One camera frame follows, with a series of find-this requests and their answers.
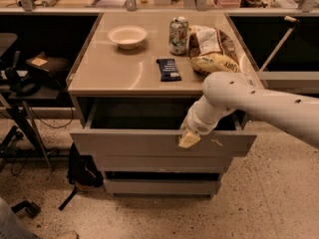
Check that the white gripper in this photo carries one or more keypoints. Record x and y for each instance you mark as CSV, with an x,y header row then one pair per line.
x,y
200,124

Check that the grey top drawer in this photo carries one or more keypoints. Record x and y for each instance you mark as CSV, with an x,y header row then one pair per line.
x,y
151,127

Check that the grey drawer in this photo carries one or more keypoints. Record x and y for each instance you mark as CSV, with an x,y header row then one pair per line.
x,y
151,127
155,187
161,164

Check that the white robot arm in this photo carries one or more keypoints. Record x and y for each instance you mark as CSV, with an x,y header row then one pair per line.
x,y
223,93

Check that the grey drawer cabinet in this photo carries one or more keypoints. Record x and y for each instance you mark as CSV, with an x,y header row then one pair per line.
x,y
107,71

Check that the grey middle drawer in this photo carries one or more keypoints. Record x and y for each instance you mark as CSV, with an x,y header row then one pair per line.
x,y
161,164

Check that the grey bottom drawer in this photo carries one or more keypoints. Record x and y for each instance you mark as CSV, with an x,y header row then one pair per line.
x,y
155,187

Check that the dark blue snack bar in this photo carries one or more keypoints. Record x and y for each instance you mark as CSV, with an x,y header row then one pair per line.
x,y
168,70

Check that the yellow brown chip bag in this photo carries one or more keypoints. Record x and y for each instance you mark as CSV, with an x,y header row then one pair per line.
x,y
211,50

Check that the black backpack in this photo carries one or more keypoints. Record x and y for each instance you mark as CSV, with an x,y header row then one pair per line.
x,y
82,174

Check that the green white soda can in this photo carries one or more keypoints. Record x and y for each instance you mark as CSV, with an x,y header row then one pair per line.
x,y
177,37

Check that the white paper bowl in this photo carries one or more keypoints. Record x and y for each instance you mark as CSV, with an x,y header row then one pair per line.
x,y
127,37

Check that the grey stick with cap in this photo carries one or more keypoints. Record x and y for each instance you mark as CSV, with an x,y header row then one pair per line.
x,y
292,22

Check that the black bag with tag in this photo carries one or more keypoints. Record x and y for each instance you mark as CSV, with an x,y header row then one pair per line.
x,y
51,71

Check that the black headphones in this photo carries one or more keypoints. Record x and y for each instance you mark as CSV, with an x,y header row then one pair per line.
x,y
20,86

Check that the office chair base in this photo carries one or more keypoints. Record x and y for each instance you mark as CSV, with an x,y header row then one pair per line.
x,y
31,208

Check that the black side table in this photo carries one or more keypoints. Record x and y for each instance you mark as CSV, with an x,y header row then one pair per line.
x,y
20,112

